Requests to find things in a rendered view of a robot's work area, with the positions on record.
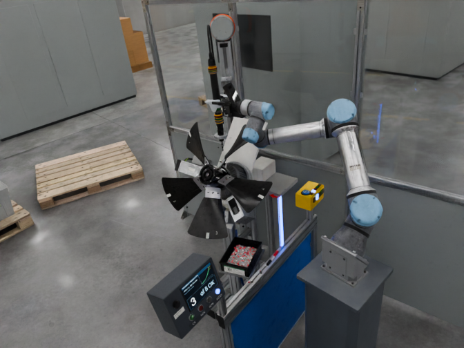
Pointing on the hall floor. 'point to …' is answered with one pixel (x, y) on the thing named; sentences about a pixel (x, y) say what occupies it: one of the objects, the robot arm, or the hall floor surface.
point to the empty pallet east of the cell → (85, 173)
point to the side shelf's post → (270, 224)
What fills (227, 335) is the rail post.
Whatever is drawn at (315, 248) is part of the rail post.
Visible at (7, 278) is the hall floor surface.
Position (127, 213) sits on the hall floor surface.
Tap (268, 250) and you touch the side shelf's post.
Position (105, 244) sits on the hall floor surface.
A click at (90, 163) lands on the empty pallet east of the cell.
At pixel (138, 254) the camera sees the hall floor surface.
